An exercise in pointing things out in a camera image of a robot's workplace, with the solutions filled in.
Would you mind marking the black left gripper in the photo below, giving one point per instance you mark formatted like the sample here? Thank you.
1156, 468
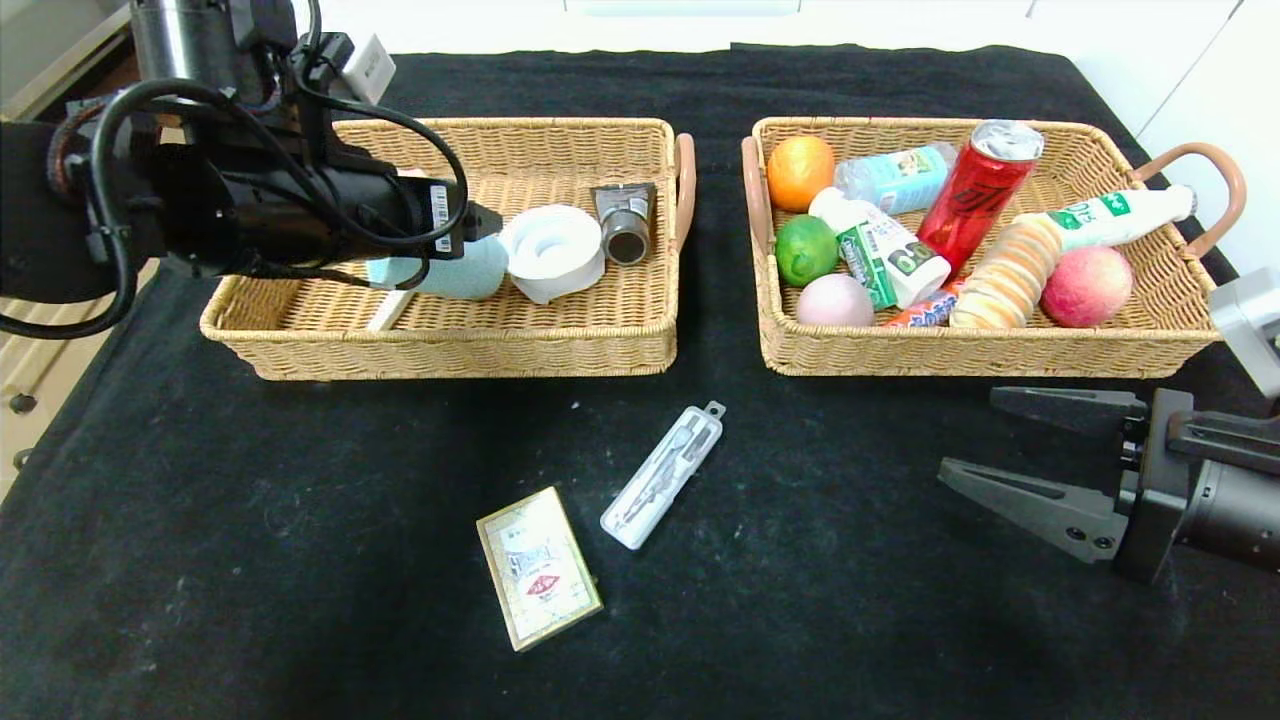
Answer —
442, 219

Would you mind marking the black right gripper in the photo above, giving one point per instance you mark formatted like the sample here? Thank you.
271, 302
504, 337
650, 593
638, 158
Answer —
1152, 488

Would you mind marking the teal plastic mug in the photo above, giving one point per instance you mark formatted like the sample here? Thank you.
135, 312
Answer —
470, 275

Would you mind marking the white yogurt bottle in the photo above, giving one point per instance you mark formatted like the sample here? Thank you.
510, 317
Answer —
920, 270

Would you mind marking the red soda can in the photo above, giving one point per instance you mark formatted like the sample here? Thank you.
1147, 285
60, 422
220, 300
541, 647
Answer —
975, 200

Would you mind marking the green chewing gum pack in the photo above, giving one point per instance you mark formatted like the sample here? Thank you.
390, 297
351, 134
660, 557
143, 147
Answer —
865, 265

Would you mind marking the clear plastic compass case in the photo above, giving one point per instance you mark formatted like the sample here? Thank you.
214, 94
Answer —
660, 480

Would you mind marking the cream playing card box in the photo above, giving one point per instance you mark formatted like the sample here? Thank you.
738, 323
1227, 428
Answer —
540, 570

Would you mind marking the white tape roll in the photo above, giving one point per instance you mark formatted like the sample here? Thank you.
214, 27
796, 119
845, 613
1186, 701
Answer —
550, 255

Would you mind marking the flat white stick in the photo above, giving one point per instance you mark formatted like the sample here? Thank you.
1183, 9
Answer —
390, 310

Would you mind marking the dark grey cosmetic tube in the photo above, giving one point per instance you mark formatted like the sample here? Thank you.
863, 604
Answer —
627, 225

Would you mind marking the red peach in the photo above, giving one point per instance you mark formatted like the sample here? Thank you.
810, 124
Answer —
1088, 288

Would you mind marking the striped bread roll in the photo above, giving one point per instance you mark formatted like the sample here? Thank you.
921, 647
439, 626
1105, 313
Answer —
1005, 272

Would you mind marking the orange wrapped sausage snack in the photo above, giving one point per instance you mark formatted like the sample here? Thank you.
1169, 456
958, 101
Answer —
925, 312

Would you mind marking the white table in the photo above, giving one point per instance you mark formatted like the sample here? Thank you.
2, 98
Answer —
600, 25

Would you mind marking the white milk bottle green label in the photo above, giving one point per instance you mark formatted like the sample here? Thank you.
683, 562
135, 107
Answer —
1120, 218

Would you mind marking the pale pink round fruit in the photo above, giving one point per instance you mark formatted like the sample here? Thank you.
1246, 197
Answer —
832, 302

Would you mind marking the orange fruit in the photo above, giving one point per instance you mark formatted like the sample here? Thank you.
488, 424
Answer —
800, 175

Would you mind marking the green lime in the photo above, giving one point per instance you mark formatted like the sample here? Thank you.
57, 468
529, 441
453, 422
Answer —
806, 250

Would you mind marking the clear water bottle blue label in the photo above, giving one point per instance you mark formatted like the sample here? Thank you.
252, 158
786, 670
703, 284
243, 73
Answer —
890, 178

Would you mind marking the black table cloth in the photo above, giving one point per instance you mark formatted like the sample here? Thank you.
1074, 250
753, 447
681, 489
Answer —
700, 650

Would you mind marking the beige wooden rolling rack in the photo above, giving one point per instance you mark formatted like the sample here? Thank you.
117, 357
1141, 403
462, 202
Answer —
40, 350

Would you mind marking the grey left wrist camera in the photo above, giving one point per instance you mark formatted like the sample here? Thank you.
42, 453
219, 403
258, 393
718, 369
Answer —
368, 68

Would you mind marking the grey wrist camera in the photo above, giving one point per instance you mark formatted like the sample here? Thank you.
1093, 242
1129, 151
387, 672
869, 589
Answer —
368, 68
1250, 330

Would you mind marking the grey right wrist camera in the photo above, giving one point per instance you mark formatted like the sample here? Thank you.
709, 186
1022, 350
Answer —
1250, 330

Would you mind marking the grey metal shelf frame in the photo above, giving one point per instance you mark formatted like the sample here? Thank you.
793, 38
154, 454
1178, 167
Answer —
60, 70

